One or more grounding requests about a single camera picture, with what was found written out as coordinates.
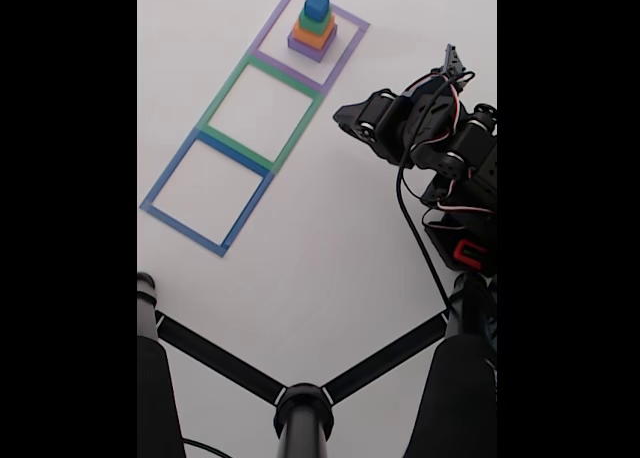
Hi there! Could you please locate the red table clamp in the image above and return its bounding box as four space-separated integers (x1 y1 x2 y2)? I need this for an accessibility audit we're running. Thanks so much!
453 238 489 269

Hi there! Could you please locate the thick black camera cable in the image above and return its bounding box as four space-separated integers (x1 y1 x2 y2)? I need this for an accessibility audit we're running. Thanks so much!
395 77 452 312

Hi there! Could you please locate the blue square frame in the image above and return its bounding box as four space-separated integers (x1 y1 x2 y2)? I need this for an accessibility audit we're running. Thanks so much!
139 127 275 258

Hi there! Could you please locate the thin black cable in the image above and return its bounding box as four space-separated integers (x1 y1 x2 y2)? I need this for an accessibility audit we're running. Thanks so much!
182 440 234 458

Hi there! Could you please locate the green cube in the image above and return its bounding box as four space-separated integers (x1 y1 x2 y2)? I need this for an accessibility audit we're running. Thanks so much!
298 6 335 33

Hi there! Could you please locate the purple square frame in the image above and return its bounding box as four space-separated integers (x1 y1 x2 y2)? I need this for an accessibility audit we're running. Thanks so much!
248 0 371 93

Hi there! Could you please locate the black camera tripod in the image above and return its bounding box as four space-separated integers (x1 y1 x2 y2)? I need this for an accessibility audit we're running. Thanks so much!
137 272 498 458

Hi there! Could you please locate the white red servo wire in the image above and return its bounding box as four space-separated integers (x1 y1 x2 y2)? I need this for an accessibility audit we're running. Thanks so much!
399 75 496 219

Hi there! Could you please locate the green square frame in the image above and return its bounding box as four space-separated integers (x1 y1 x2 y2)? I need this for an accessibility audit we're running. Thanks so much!
195 52 322 174

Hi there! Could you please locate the small blue cube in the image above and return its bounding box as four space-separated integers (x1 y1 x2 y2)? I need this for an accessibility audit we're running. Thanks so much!
304 0 331 22

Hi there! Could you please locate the orange block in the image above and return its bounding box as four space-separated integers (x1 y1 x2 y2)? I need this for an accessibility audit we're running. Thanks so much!
292 20 338 49

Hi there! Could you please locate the purple block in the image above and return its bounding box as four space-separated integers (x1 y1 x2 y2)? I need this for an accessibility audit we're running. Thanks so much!
287 31 338 64

